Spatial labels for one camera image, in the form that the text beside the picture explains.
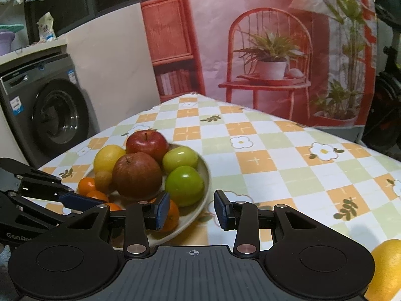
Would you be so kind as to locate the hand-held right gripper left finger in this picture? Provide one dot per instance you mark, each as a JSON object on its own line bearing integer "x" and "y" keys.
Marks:
{"x": 163, "y": 210}

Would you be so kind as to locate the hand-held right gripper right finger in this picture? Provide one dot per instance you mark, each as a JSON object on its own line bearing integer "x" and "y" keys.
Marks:
{"x": 220, "y": 210}

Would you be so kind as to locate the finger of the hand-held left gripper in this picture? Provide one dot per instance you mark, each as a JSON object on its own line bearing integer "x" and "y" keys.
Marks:
{"x": 76, "y": 201}
{"x": 31, "y": 174}

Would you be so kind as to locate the tangerine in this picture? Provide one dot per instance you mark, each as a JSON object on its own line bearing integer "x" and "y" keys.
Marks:
{"x": 86, "y": 185}
{"x": 97, "y": 196}
{"x": 172, "y": 216}
{"x": 113, "y": 207}

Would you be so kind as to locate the beige ceramic plate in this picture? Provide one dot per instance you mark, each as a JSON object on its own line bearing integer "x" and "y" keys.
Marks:
{"x": 188, "y": 219}

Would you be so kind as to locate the green apple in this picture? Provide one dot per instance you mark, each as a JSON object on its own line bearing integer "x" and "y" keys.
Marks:
{"x": 184, "y": 186}
{"x": 180, "y": 160}

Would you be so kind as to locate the small brown round fruit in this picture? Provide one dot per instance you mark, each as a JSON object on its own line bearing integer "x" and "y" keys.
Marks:
{"x": 103, "y": 180}

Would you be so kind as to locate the dull brown-red apple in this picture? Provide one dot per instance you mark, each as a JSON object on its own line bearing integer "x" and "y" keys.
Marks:
{"x": 137, "y": 175}

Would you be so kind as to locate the yellow lemon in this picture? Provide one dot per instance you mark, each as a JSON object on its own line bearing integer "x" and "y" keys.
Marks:
{"x": 387, "y": 269}
{"x": 108, "y": 158}

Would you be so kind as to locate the grey front-load washing machine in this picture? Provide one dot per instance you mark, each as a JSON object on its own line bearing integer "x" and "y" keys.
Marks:
{"x": 47, "y": 113}

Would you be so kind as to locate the checkered floral tablecloth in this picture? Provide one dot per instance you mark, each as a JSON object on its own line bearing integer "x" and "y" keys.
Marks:
{"x": 266, "y": 163}

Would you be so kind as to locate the shiny red apple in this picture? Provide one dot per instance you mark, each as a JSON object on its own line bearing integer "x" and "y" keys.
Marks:
{"x": 145, "y": 144}

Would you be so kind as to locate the purple vase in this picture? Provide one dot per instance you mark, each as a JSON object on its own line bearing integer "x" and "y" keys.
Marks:
{"x": 6, "y": 40}

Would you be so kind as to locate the white refill bag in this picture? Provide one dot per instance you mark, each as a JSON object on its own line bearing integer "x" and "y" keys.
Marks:
{"x": 47, "y": 26}

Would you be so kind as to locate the printed red chair backdrop cloth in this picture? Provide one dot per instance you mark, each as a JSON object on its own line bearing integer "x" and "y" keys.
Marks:
{"x": 219, "y": 37}

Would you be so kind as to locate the black exercise bike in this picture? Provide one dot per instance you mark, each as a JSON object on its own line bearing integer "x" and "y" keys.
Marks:
{"x": 388, "y": 100}

